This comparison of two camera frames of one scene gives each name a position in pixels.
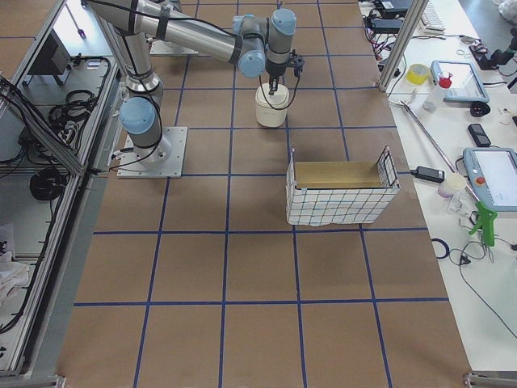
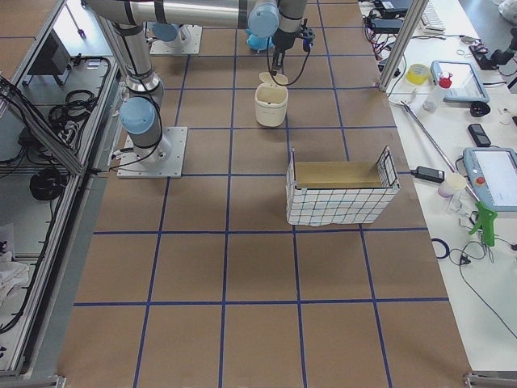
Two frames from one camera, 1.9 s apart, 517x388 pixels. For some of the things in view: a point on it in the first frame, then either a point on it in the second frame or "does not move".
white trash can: (271, 109) does not move
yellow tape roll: (417, 74) does not move
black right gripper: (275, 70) to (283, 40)
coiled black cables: (65, 119) does not move
